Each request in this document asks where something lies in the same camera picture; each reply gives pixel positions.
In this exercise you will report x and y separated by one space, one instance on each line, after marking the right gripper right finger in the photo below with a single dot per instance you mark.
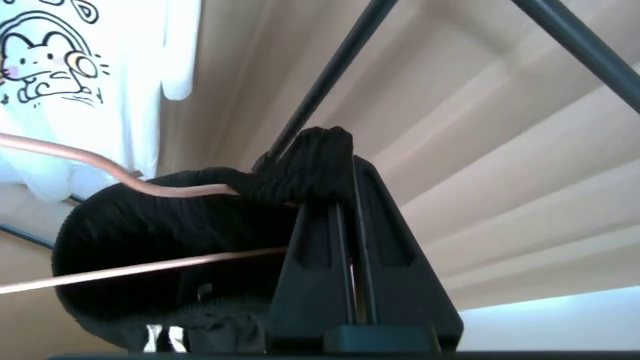
410 300

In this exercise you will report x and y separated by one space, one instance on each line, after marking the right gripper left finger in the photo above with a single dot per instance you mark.
305 300

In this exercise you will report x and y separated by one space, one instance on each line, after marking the pink clothes hanger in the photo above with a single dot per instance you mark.
175 191

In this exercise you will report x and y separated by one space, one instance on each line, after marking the black shorts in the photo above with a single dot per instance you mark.
150 225

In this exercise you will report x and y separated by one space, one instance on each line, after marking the white printed t-shirt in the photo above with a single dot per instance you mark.
125 100

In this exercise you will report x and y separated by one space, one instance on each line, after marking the black clothes rack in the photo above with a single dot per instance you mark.
342 55

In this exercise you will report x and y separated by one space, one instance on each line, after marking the beige curtain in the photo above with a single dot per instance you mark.
450 125

